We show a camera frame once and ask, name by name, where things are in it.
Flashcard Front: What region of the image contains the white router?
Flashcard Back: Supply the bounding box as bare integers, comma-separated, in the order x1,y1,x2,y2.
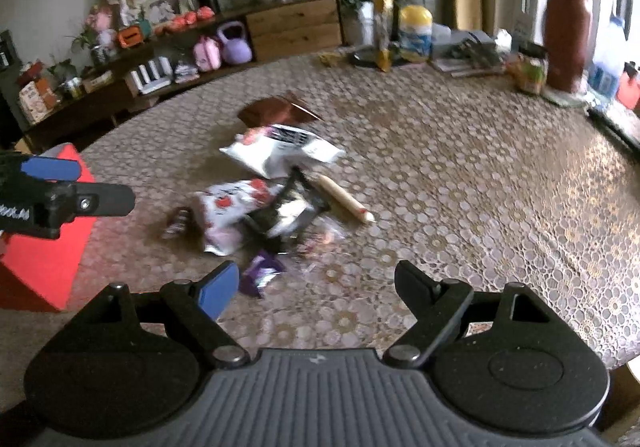
129,56,173,95

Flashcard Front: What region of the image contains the orange white carton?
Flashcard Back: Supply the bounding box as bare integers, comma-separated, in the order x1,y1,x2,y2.
19,77,58,122

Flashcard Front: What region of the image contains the beige sausage stick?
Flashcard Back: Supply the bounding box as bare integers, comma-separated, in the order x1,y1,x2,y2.
307,173,377,225

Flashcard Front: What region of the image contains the clear plastic water bottle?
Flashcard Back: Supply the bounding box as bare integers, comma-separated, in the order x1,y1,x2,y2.
587,17,626,98

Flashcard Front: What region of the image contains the white snack bag dark label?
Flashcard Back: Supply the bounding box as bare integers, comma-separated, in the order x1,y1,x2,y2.
220,124,346,178

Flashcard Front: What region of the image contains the stack of small books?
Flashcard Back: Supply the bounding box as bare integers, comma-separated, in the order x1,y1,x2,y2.
172,62,201,82

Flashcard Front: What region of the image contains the white pink snack bag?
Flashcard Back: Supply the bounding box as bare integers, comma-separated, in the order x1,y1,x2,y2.
194,178,283,257

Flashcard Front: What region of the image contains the purple kettlebell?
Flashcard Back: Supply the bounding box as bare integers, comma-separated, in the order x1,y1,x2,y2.
216,22,253,65

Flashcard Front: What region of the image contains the white planter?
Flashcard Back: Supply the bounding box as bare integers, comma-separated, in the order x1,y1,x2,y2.
357,2,376,48

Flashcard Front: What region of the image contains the white photo frame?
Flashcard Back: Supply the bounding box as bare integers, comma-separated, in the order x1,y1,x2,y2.
137,0,198,25

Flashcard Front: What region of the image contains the purple candy packet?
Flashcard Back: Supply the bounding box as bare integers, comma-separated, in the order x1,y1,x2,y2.
239,251,287,298

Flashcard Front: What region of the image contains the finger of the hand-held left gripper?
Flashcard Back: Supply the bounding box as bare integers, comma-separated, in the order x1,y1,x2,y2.
60,182,137,218
20,154,83,184

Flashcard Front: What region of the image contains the small brown candy packet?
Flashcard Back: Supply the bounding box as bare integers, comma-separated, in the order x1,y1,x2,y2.
161,207,193,240

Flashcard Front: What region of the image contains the dark red foil snack bag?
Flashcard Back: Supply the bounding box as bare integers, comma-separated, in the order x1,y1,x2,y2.
237,94,323,128

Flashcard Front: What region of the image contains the pink backpack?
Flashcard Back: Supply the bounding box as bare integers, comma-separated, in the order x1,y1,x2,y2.
192,36,223,72

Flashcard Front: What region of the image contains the black snack packet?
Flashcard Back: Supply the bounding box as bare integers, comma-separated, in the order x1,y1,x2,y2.
245,167,331,253

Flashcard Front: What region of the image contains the pink flower doll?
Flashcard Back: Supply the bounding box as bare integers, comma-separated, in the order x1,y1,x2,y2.
85,7,118,45

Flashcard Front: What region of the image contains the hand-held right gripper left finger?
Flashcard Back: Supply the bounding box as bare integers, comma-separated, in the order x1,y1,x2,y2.
97,261,251,370

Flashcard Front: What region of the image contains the red plastic container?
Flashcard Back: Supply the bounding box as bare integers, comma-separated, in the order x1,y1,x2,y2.
617,62,640,110

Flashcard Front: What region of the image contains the yellow standing pouch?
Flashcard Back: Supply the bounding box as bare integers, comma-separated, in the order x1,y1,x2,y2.
371,0,396,72

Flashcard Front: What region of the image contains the red cardboard box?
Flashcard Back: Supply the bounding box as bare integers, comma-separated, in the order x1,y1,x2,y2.
0,143,98,313

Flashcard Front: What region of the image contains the white jar yellow lid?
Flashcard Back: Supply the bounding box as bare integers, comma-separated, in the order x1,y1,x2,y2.
398,4,433,62

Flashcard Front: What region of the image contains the orange toy box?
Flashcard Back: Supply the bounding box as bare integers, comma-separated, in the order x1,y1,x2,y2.
117,24,146,49

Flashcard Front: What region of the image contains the small jar dark lid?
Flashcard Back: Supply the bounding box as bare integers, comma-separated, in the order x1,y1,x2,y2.
517,44,548,95

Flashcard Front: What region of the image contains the maroon water bottle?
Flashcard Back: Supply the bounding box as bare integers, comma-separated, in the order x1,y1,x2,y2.
542,0,596,92

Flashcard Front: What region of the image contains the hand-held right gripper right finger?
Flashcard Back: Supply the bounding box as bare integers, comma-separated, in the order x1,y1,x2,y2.
382,261,551,370

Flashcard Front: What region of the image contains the wooden TV cabinet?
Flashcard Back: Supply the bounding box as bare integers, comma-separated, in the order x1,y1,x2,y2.
15,0,346,148

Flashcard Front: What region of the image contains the clear candy wrapper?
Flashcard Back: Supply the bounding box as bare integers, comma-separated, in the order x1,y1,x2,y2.
295,219,348,260

